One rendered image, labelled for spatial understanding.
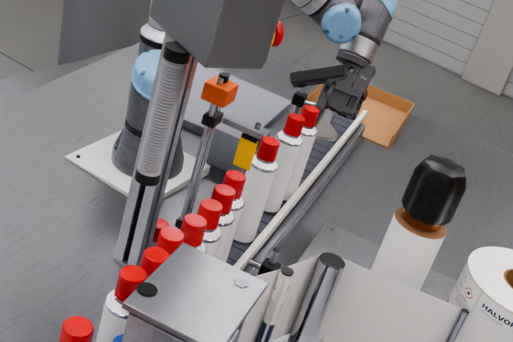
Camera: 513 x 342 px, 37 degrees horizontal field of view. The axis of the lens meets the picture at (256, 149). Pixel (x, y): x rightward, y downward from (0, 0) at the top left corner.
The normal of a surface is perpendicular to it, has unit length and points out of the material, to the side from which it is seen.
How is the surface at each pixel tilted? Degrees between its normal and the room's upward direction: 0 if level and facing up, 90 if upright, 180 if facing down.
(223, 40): 90
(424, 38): 90
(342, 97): 60
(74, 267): 0
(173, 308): 0
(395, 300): 90
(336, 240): 0
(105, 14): 94
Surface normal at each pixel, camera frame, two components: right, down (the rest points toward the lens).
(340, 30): 0.03, 0.50
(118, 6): 0.29, 0.57
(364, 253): 0.26, -0.85
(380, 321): -0.30, 0.37
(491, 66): -0.51, 0.27
